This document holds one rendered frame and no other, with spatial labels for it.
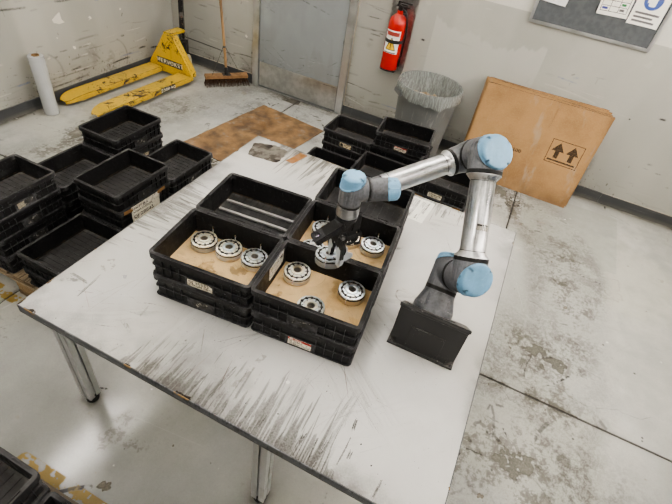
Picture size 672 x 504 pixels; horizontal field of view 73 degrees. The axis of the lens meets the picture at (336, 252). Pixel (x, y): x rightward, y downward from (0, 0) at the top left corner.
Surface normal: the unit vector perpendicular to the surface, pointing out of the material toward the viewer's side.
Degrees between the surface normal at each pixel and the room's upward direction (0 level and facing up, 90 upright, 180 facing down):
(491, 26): 90
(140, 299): 0
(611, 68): 90
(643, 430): 0
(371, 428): 0
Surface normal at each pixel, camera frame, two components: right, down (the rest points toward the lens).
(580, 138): -0.40, 0.42
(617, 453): 0.14, -0.73
